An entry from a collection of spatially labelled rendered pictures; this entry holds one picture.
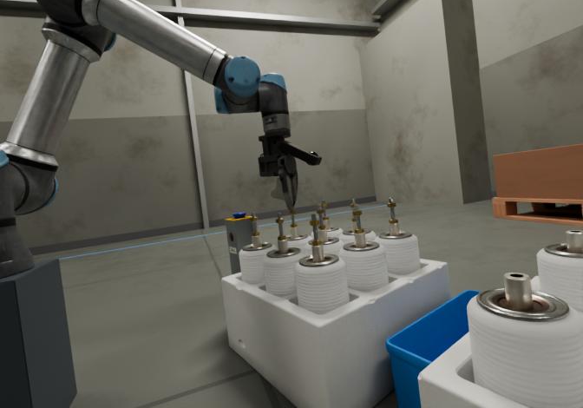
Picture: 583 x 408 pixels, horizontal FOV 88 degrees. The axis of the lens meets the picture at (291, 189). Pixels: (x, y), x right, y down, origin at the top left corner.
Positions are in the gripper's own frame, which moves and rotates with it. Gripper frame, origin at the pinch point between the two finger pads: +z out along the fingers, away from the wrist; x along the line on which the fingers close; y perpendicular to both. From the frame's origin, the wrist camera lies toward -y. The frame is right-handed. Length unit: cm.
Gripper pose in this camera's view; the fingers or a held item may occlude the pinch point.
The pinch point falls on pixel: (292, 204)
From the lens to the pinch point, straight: 81.9
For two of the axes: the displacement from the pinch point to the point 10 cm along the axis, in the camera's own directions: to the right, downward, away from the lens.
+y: -9.1, 1.0, 4.1
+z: 1.2, 9.9, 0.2
